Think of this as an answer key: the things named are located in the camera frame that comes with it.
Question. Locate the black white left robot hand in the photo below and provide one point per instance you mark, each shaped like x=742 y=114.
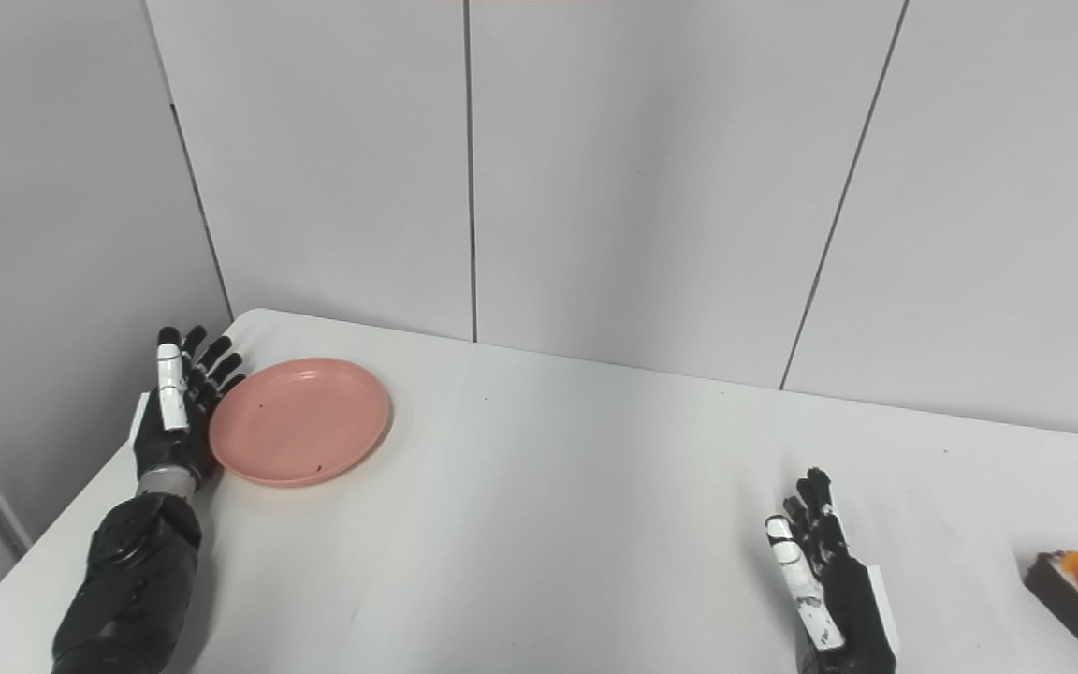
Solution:
x=169 y=445

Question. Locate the pink round plate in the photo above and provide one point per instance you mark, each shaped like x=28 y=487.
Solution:
x=300 y=421

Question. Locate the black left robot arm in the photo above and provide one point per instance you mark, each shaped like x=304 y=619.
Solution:
x=132 y=580

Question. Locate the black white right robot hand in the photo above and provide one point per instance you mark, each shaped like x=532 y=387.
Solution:
x=857 y=608

